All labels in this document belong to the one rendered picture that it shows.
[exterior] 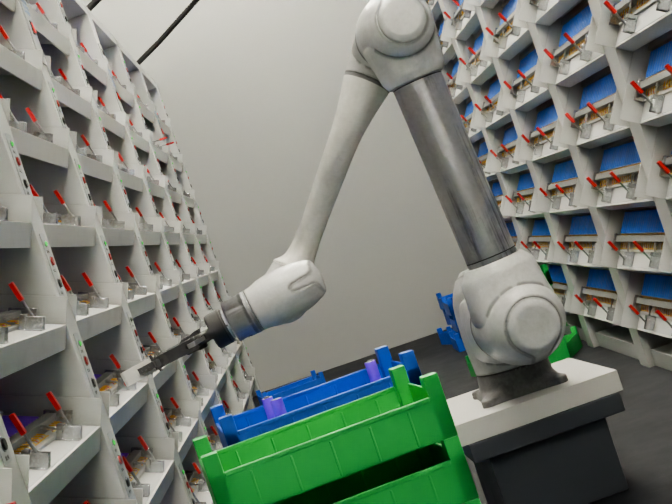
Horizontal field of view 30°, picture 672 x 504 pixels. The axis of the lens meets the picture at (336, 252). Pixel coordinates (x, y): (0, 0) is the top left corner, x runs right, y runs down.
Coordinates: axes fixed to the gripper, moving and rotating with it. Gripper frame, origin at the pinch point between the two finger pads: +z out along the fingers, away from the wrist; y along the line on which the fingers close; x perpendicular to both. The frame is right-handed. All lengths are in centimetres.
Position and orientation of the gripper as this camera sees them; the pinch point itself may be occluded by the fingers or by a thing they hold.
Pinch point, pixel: (139, 371)
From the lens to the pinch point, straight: 257.8
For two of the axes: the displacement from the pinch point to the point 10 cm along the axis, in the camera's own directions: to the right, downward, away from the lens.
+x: -4.7, -8.8, -0.2
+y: -0.3, -0.1, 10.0
